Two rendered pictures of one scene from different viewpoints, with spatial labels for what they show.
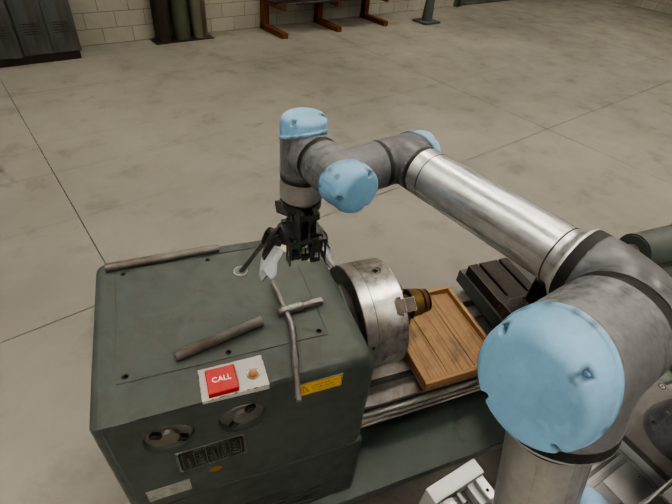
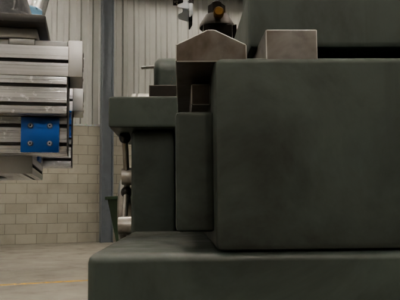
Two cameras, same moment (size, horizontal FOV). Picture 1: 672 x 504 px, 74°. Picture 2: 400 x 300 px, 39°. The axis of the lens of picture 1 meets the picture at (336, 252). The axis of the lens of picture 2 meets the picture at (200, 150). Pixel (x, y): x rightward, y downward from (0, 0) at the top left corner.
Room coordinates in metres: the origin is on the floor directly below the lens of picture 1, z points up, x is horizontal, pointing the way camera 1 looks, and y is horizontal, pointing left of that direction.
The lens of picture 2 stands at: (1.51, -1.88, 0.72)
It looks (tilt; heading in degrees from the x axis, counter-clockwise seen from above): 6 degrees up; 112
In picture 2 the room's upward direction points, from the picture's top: 1 degrees counter-clockwise
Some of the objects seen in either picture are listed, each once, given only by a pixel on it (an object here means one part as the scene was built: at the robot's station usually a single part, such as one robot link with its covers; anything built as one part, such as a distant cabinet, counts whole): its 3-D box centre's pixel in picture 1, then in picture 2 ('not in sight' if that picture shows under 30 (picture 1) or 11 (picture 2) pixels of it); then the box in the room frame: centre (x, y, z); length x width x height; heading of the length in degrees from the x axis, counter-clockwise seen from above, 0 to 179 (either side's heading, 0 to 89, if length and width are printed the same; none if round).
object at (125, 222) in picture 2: not in sight; (147, 198); (0.94, -0.80, 0.73); 0.27 x 0.12 x 0.27; 114
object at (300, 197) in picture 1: (303, 187); not in sight; (0.66, 0.07, 1.64); 0.08 x 0.08 x 0.05
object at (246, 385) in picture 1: (234, 384); not in sight; (0.52, 0.18, 1.23); 0.13 x 0.08 x 0.06; 114
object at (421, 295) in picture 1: (412, 302); not in sight; (0.96, -0.25, 1.08); 0.09 x 0.09 x 0.09; 24
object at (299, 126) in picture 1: (304, 147); not in sight; (0.65, 0.07, 1.72); 0.09 x 0.08 x 0.11; 38
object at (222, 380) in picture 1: (221, 381); not in sight; (0.51, 0.20, 1.26); 0.06 x 0.06 x 0.02; 24
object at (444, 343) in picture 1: (437, 333); not in sight; (1.01, -0.38, 0.89); 0.36 x 0.30 x 0.04; 24
